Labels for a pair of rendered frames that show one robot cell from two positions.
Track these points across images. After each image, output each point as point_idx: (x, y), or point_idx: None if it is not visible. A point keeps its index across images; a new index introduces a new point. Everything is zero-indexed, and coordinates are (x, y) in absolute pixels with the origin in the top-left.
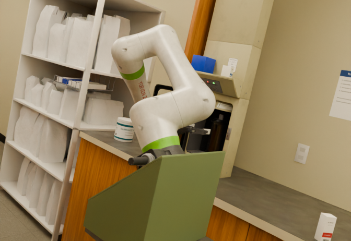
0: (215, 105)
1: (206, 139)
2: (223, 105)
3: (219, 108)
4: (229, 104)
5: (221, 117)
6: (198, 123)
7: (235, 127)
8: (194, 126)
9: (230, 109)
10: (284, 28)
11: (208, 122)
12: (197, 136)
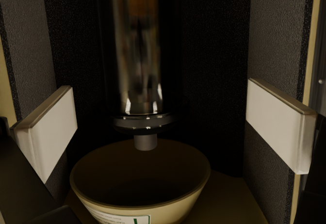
0: (159, 217)
1: None
2: (113, 223)
3: (126, 212)
4: (99, 222)
5: (139, 139)
6: (270, 69)
7: None
8: (248, 100)
9: (83, 203)
10: None
11: (233, 68)
12: None
